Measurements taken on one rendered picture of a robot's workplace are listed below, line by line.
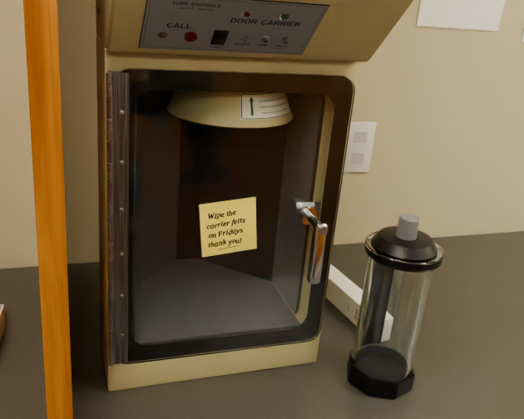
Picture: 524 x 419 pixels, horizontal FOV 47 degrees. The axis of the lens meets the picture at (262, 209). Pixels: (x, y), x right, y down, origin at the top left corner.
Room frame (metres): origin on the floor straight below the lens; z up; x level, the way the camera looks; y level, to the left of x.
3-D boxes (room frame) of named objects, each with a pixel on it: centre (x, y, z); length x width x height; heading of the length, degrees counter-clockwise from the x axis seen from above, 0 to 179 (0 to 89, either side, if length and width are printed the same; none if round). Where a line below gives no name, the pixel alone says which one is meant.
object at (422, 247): (0.77, -0.20, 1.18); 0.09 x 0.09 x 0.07
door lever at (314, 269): (0.74, -0.07, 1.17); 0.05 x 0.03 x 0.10; 21
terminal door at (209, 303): (0.73, 0.04, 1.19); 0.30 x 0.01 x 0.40; 111
